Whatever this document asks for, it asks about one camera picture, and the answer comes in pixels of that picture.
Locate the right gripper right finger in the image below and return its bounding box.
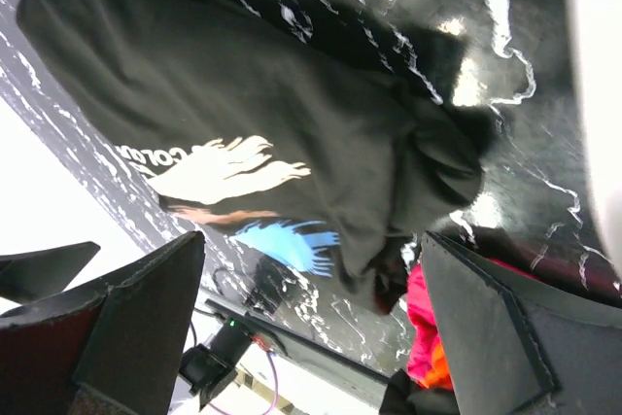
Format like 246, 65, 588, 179
421, 232, 621, 414

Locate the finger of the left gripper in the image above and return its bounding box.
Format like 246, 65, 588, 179
1, 241, 101, 303

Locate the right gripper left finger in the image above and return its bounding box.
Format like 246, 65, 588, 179
1, 231, 204, 414

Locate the orange t shirt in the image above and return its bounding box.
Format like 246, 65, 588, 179
417, 341, 453, 391

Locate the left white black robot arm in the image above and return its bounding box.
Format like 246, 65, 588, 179
1, 234, 255, 414

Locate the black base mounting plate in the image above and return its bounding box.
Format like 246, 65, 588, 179
203, 297, 389, 409

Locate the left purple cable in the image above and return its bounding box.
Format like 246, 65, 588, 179
208, 349, 281, 415

